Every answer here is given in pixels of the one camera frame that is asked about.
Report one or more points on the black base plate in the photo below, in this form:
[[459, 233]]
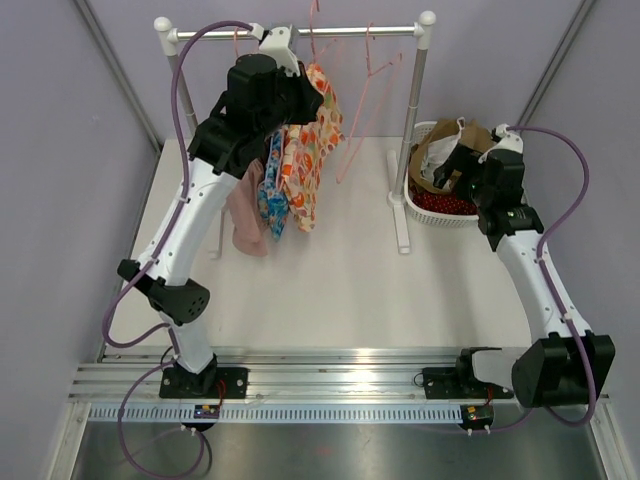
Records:
[[448, 383], [216, 383]]

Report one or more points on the orange tulip floral skirt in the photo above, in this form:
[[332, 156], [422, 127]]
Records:
[[306, 147]]

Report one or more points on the white clothes rack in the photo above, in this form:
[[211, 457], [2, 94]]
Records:
[[173, 42]]

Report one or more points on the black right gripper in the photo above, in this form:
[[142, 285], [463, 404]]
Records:
[[462, 160]]

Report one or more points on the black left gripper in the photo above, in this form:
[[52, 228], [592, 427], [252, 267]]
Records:
[[310, 98]]

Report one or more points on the pink hanger of red skirt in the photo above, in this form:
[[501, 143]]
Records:
[[369, 106]]

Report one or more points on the blue floral skirt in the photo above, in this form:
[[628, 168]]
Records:
[[272, 201]]

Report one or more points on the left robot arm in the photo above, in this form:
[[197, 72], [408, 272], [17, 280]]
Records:
[[263, 94]]

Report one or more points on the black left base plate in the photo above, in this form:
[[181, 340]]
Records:
[[216, 383]]

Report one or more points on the white perforated cable duct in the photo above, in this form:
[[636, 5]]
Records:
[[279, 413]]

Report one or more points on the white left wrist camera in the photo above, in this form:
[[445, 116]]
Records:
[[279, 44]]

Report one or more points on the white plastic basket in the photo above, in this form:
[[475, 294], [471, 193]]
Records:
[[424, 216]]

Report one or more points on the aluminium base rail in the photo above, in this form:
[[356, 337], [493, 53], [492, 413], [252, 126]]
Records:
[[300, 375]]

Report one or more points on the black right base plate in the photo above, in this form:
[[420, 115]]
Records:
[[448, 383]]

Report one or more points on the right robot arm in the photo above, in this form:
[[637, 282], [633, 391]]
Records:
[[566, 363]]

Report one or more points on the red polka dot skirt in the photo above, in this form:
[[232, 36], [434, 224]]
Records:
[[443, 204]]

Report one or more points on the pink pleated skirt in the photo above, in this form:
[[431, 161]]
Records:
[[242, 203]]

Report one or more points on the tan brown skirt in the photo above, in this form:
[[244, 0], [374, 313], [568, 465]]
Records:
[[435, 147]]

